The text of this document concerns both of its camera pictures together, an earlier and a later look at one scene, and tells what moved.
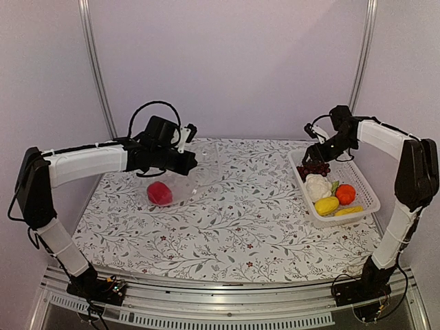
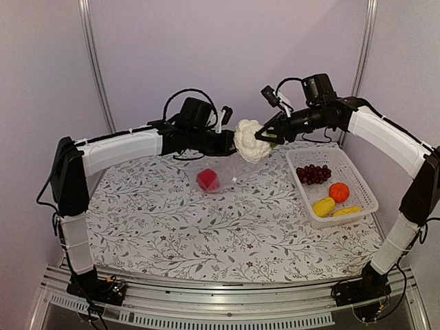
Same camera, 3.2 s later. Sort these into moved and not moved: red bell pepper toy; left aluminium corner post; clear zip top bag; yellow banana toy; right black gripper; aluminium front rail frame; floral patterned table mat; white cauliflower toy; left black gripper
Moved: clear zip top bag; red bell pepper toy; left black gripper; white cauliflower toy; right black gripper
Not moved: aluminium front rail frame; yellow banana toy; left aluminium corner post; floral patterned table mat
